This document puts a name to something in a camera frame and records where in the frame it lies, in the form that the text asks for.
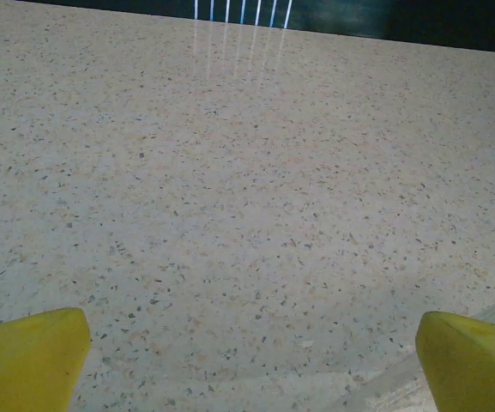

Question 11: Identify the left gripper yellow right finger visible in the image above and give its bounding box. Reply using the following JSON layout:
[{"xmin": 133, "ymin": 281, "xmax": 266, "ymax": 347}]
[{"xmin": 415, "ymin": 311, "xmax": 495, "ymax": 412}]

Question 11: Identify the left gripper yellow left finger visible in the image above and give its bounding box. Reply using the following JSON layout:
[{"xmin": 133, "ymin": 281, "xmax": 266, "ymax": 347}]
[{"xmin": 0, "ymin": 306, "xmax": 92, "ymax": 412}]

